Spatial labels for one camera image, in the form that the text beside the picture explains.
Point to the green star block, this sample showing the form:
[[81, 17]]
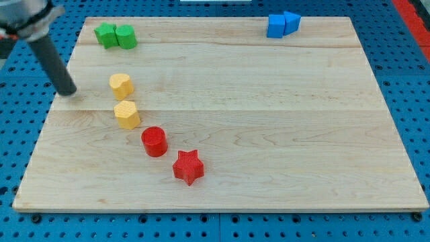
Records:
[[106, 35]]

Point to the yellow hexagon block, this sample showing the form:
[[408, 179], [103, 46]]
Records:
[[126, 114]]

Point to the grey robot arm flange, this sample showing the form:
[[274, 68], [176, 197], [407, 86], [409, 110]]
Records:
[[28, 20]]

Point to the red cylinder block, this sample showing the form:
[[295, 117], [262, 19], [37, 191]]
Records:
[[154, 141]]

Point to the light wooden board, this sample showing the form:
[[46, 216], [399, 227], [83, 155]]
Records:
[[282, 125]]

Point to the yellow heart block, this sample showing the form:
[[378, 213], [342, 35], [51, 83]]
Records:
[[121, 85]]

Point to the red star block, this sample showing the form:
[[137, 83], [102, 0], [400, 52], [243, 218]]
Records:
[[188, 166]]

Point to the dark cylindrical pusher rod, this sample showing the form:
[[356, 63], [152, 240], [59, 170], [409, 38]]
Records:
[[53, 65]]

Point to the green cylinder block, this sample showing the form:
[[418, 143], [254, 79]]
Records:
[[126, 37]]

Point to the blue cube block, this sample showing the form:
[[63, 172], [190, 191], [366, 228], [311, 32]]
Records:
[[276, 26]]

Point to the blue triangle block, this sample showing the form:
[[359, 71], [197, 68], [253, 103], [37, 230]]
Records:
[[292, 22]]

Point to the red strip at edge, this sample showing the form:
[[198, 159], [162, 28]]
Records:
[[412, 13]]

